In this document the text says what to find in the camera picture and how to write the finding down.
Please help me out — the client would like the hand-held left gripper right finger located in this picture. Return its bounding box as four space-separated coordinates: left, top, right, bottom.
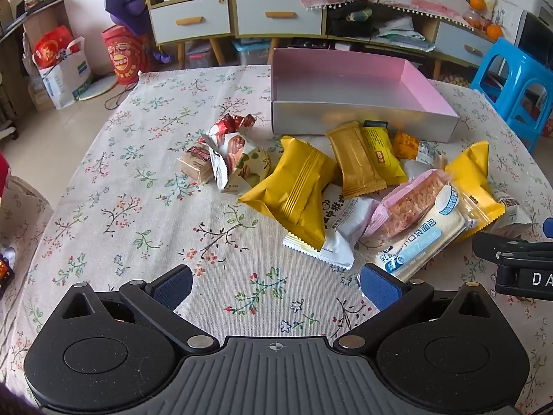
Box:
332 263 502 352

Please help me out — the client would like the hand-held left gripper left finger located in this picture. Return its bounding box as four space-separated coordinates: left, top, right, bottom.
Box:
54 265 219 354

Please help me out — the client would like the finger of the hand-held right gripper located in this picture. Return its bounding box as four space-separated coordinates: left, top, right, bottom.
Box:
472 231 553 265

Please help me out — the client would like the white packet brown label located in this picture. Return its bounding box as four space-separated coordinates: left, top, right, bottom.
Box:
493 190 535 239

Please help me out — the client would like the white bread packet blue print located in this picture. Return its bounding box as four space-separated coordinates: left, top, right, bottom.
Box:
376 182 478 282

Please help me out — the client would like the white cartoon print packet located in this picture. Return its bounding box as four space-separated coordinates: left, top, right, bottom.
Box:
283 184 381 269

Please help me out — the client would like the large yellow snack packet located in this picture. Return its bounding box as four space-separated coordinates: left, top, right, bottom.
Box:
445 142 506 243
238 136 338 252

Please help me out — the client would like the pink wafer packet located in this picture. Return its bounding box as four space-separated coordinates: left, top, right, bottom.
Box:
360 168 454 243

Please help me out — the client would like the plain white snack packet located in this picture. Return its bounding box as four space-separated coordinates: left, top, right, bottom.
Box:
402 159 447 182

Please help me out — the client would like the clear biscuit packet red label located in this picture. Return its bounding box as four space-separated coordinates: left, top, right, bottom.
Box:
177 142 215 183

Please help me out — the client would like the golden ribbed snack packet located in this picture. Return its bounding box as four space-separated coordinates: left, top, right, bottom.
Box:
325 122 387 200

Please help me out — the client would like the yellow packet dark label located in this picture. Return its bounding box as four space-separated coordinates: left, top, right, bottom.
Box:
362 120 409 185

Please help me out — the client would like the walnut print white packet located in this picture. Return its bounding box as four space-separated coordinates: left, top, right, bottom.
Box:
202 132 272 194

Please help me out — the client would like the orange cracker packet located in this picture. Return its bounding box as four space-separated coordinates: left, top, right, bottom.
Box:
392 132 437 166

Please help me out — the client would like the pink cardboard box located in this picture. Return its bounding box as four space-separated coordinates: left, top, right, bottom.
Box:
271 48 460 143

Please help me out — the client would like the egg tray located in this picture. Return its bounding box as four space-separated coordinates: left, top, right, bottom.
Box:
443 71 471 89

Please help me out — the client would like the blue plastic stool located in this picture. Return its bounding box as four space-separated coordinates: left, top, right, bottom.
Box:
470 37 553 152

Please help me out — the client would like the red cloth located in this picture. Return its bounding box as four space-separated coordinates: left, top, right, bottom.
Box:
0 151 11 200

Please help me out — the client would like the white round floor base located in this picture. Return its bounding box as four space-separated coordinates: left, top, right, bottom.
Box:
78 75 117 101

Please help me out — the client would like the pale blue drawer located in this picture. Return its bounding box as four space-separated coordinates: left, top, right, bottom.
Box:
434 21 495 67
149 0 232 45
235 0 324 36

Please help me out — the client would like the white shopping bag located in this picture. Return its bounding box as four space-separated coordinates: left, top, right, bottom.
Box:
37 37 93 110

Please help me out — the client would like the bag of oranges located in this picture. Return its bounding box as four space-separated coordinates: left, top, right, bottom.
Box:
464 11 489 31

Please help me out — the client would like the red cartoon bucket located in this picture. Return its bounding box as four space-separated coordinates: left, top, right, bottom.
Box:
101 26 154 86

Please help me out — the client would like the white appliance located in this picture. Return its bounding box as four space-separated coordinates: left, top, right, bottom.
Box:
493 0 553 70

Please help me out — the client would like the wooden tv stand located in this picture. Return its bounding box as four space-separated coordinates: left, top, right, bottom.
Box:
326 0 497 81

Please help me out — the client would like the pile of white papers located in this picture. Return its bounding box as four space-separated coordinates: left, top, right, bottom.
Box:
376 17 437 46

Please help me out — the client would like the clear storage box blue lid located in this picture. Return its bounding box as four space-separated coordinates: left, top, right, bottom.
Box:
233 39 271 65

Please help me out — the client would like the black box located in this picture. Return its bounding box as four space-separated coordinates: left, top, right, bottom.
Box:
330 11 374 37

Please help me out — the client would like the red gold gift bag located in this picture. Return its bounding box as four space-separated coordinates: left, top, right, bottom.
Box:
35 26 74 70

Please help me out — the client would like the purple plush toy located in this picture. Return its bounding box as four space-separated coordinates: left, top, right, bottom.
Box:
105 0 174 67

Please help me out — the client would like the wooden desk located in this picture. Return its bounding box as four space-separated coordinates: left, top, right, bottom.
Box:
0 0 61 113

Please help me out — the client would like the black floor cable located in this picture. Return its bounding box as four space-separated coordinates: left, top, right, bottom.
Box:
104 75 139 111

